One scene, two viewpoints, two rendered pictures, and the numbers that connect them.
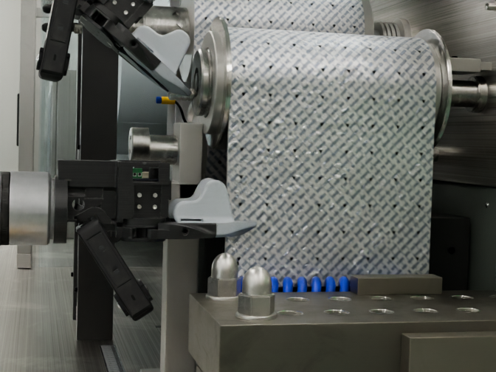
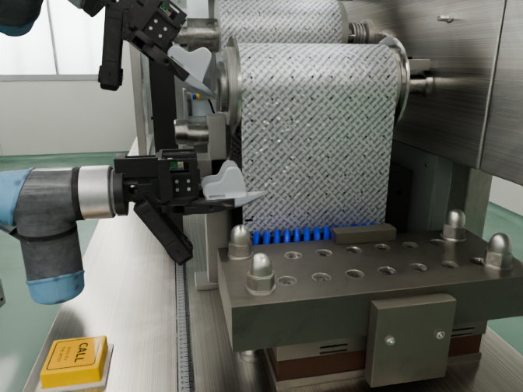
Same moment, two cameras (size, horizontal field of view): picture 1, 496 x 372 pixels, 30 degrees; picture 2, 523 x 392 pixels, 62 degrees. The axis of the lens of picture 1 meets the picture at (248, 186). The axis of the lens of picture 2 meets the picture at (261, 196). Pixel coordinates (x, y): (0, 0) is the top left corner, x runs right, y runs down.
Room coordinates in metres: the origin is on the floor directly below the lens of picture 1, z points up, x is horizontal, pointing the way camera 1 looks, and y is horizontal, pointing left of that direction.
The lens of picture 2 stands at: (0.36, -0.03, 1.29)
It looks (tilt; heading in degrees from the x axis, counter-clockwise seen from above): 18 degrees down; 2
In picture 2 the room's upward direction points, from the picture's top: straight up
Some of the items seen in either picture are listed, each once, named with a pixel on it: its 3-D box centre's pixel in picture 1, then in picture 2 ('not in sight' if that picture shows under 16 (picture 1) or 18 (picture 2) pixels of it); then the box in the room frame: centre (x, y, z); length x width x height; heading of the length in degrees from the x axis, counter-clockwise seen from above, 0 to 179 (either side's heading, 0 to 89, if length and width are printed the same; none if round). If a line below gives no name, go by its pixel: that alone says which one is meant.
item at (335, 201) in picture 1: (331, 209); (317, 179); (1.00, -0.09, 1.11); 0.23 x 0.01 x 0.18; 103
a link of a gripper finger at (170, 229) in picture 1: (173, 229); (203, 203); (0.94, 0.08, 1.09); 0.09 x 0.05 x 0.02; 102
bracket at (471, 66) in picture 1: (459, 65); (412, 63); (1.10, -0.25, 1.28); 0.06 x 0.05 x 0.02; 103
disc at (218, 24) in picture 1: (215, 83); (233, 86); (1.03, 0.04, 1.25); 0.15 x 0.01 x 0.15; 13
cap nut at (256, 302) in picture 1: (256, 291); (261, 271); (0.81, -0.01, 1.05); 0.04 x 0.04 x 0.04
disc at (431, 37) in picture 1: (423, 92); (384, 85); (1.09, -0.20, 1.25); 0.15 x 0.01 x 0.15; 13
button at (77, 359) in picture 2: not in sight; (76, 360); (0.82, 0.23, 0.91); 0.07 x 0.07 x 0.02; 13
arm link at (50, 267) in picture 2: not in sight; (53, 257); (0.93, 0.30, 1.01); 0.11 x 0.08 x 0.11; 28
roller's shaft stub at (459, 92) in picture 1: (452, 93); (406, 84); (1.10, -0.24, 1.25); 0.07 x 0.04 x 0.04; 103
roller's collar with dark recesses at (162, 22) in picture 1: (164, 29); (202, 35); (1.27, 0.12, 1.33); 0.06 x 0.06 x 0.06; 13
